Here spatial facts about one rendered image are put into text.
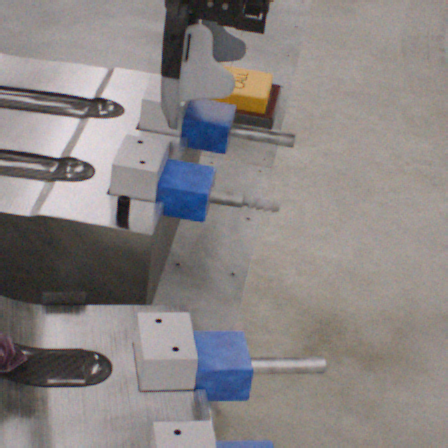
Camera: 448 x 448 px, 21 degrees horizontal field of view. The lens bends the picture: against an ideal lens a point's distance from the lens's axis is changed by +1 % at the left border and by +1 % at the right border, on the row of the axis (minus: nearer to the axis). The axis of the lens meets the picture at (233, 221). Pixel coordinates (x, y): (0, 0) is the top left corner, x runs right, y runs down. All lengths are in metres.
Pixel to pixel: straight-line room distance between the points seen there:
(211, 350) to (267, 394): 1.32
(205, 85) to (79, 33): 0.44
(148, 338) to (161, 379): 0.03
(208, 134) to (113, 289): 0.17
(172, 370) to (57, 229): 0.17
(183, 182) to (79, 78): 0.21
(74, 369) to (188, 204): 0.18
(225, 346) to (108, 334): 0.08
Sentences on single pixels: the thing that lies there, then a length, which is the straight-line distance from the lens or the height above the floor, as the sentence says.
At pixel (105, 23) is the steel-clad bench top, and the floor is 0.80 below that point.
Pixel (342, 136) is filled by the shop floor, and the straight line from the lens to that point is 2.98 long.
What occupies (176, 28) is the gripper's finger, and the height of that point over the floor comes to 1.00.
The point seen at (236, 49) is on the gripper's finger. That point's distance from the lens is 1.06.
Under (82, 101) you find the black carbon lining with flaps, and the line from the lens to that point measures 1.08.
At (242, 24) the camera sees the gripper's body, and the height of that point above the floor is 1.00.
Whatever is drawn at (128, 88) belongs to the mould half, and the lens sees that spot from 1.10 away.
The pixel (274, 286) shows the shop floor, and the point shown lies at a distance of 2.41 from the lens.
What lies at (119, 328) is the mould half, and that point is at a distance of 0.87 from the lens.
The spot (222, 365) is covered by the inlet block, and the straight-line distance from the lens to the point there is 0.82.
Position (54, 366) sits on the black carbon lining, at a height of 0.85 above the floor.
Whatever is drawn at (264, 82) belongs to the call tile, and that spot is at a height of 0.84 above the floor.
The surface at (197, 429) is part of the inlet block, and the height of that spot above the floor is 0.88.
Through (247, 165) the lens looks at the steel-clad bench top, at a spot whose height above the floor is 0.80.
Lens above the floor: 1.39
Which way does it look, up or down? 33 degrees down
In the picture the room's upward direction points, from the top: 8 degrees clockwise
